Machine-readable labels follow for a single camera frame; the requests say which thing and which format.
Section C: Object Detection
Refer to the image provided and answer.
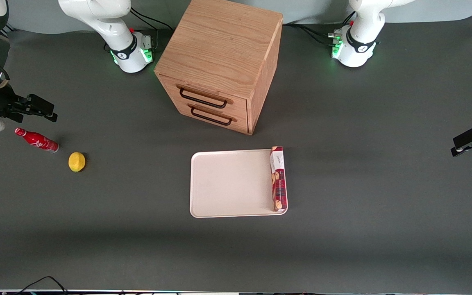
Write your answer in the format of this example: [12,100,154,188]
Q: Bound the red coke bottle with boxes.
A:
[14,127,60,154]

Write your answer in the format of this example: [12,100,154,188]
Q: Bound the beige plastic tray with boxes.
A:
[189,148,288,218]

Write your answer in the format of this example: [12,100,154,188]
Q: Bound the yellow lemon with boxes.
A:
[68,152,86,173]

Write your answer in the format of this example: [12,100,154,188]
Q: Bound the red cookie box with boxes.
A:
[269,146,289,212]

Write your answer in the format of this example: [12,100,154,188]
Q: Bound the wooden drawer cabinet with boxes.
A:
[154,0,284,136]

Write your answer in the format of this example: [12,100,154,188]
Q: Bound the black right arm base cables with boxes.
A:
[129,6,175,32]

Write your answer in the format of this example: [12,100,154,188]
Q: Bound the black arm base cables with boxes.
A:
[129,6,175,32]
[283,11,356,46]

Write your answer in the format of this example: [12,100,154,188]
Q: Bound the black metal drawer handle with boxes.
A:
[190,107,234,127]
[179,87,228,109]

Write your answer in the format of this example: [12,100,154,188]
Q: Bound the thin black table-edge cable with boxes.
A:
[15,276,69,295]

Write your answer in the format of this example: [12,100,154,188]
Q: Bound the black left arm base cables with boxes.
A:
[283,11,356,46]

